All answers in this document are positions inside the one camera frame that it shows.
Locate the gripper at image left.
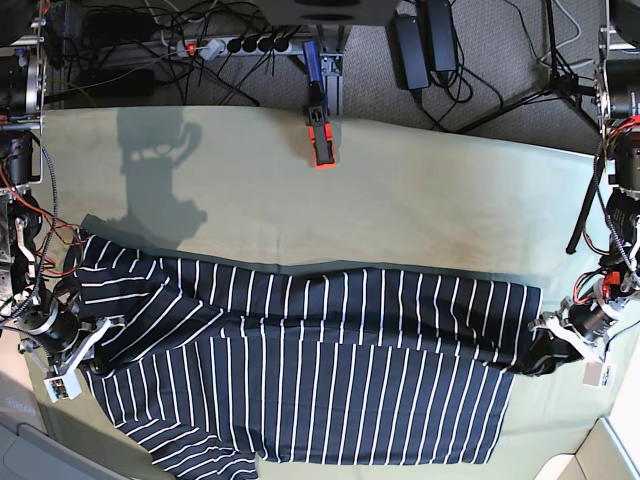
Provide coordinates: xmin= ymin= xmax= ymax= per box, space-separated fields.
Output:
xmin=19 ymin=295 xmax=125 ymax=378

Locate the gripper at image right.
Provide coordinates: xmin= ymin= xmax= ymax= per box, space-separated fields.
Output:
xmin=515 ymin=297 xmax=625 ymax=376

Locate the navy white striped T-shirt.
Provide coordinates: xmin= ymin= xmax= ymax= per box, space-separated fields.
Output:
xmin=64 ymin=234 xmax=544 ymax=476

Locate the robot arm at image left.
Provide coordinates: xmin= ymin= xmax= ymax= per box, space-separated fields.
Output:
xmin=1 ymin=1 xmax=123 ymax=400

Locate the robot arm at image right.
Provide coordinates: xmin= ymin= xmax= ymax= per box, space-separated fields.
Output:
xmin=517 ymin=1 xmax=639 ymax=386

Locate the grey bin corner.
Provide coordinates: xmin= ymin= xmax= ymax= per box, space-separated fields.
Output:
xmin=1 ymin=424 xmax=124 ymax=480

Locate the green table cloth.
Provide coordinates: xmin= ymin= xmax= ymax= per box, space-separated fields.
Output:
xmin=0 ymin=105 xmax=640 ymax=480

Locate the orange black centre clamp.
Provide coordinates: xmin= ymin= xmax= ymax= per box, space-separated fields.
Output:
xmin=302 ymin=40 xmax=336 ymax=169

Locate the black power adapter right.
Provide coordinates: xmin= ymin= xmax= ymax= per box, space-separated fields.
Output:
xmin=424 ymin=0 xmax=458 ymax=72

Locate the black power adapter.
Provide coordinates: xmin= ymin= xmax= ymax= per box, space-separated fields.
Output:
xmin=424 ymin=0 xmax=458 ymax=72
xmin=389 ymin=14 xmax=430 ymax=91

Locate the grey power strip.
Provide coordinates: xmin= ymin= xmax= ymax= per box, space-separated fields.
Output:
xmin=163 ymin=34 xmax=303 ymax=61

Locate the black power adapter left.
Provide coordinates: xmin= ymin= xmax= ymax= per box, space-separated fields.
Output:
xmin=389 ymin=14 xmax=430 ymax=91

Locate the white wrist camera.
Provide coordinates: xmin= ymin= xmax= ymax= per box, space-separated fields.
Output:
xmin=44 ymin=370 xmax=82 ymax=403
xmin=582 ymin=361 xmax=616 ymax=388

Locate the aluminium frame post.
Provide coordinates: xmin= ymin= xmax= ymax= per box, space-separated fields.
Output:
xmin=310 ymin=25 xmax=351 ymax=117

